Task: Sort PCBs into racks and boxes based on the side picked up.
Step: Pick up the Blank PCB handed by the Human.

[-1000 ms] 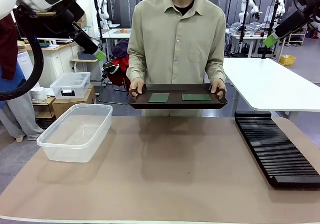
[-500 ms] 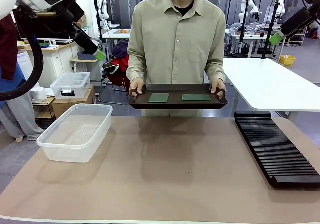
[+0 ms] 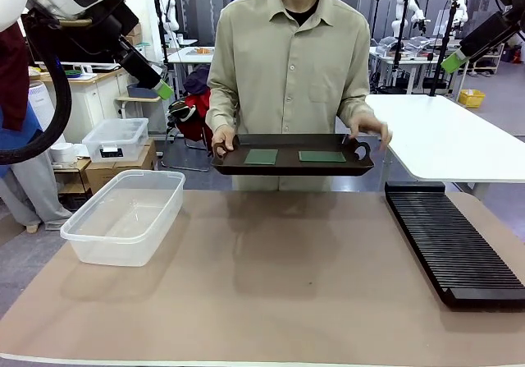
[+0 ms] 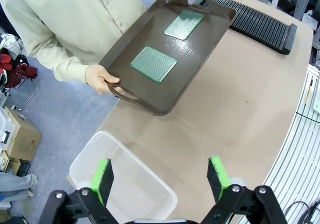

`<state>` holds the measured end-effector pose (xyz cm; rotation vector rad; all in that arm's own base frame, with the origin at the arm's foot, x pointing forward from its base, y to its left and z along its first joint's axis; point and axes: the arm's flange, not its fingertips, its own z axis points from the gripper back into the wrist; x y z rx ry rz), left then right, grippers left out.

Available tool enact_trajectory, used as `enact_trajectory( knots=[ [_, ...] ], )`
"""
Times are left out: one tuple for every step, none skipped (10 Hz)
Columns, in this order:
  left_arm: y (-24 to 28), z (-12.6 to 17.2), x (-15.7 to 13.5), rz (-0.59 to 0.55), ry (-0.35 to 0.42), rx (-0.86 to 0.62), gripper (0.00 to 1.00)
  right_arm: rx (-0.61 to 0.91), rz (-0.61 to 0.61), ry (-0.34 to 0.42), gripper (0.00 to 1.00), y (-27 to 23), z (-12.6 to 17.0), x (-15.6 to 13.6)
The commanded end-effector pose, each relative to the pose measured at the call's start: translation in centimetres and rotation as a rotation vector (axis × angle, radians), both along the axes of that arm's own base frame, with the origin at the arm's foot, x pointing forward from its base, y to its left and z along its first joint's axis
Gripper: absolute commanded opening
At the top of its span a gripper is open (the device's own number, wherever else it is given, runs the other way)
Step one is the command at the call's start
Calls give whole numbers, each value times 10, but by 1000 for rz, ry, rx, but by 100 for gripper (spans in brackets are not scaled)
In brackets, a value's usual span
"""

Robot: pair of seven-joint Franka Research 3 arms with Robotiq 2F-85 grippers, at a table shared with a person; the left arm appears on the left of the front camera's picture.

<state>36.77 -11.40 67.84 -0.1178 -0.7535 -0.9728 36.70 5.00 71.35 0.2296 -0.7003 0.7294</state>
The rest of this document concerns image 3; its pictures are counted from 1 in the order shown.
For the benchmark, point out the brown cardboard box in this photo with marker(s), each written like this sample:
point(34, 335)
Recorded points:
point(123, 170)

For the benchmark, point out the bystander grey trousers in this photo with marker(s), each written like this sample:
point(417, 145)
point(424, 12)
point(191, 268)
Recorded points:
point(28, 194)

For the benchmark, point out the person's torso beige shirt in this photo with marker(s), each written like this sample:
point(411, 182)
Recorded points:
point(289, 67)

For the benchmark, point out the green rectangular PCB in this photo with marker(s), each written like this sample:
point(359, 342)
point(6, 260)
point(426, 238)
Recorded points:
point(322, 156)

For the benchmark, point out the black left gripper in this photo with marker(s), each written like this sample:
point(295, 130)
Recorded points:
point(139, 65)

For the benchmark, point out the person's left hand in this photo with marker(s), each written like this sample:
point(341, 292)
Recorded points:
point(367, 125)

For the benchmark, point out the dark red hanging garment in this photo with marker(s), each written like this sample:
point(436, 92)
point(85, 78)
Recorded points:
point(14, 75)

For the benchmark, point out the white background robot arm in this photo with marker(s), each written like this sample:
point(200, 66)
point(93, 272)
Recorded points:
point(404, 14)
point(170, 12)
point(459, 10)

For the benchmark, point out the black slotted PCB rack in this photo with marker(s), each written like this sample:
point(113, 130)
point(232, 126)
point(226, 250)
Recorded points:
point(451, 239)

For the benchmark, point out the clear plastic open box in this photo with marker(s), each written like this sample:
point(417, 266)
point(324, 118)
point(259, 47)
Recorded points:
point(123, 219)

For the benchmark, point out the small white wooden desk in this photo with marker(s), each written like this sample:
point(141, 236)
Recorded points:
point(137, 101)

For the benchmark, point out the green square PCB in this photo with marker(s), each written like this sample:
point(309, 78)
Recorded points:
point(261, 157)

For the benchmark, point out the white air purifier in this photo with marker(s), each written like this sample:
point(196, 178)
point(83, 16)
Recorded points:
point(41, 108)

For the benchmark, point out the person's left forearm beige sleeve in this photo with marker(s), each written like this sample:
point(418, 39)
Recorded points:
point(356, 100)

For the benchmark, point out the white side table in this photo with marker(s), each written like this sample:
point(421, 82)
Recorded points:
point(447, 137)

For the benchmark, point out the dark purple jacket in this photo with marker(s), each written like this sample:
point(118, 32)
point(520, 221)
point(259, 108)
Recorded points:
point(197, 79)

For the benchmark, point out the orange object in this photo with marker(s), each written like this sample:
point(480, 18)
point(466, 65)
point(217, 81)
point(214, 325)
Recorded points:
point(204, 50)

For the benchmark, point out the blue grey bin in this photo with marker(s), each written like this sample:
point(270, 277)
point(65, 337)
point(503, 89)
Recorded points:
point(141, 92)

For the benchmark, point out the small wooden side stand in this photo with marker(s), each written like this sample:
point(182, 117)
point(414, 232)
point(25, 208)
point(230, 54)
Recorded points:
point(74, 180)

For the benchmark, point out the clear lidded storage box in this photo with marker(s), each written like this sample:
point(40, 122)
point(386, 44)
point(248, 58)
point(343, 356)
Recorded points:
point(117, 137)

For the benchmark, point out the dark brown serving tray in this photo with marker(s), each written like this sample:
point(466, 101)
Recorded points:
point(291, 168)

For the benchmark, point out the red black backpack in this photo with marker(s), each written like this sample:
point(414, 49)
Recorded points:
point(194, 114)

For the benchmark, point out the white background table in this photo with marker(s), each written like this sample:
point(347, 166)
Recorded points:
point(193, 57)

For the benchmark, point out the black camera stand pole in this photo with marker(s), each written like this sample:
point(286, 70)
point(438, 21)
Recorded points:
point(445, 51)

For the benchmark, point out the person's right forearm beige sleeve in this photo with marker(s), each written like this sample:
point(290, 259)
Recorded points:
point(221, 104)

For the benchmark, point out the yellow plastic basket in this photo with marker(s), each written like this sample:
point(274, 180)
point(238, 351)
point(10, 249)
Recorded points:
point(471, 98)

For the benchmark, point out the person's right hand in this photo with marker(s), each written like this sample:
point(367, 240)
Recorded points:
point(225, 139)

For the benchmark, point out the white wooden-top cabinet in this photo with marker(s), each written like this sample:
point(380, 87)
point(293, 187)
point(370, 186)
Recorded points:
point(94, 96)

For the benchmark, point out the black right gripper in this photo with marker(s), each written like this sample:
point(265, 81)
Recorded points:
point(490, 34)

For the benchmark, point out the white round container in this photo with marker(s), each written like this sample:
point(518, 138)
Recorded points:
point(62, 153)

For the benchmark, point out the black tripod stand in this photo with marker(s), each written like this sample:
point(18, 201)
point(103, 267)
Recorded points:
point(376, 22)

